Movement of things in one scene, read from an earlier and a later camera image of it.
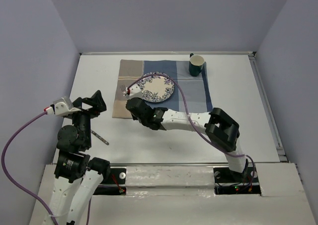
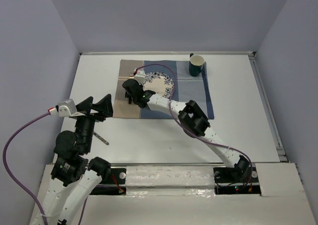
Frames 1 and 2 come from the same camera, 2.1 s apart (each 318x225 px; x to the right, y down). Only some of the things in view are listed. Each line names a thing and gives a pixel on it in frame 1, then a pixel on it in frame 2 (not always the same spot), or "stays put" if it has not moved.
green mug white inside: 196,62 stays put
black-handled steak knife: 99,137 stays put
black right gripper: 134,117 → 139,85
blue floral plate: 155,88 stays put
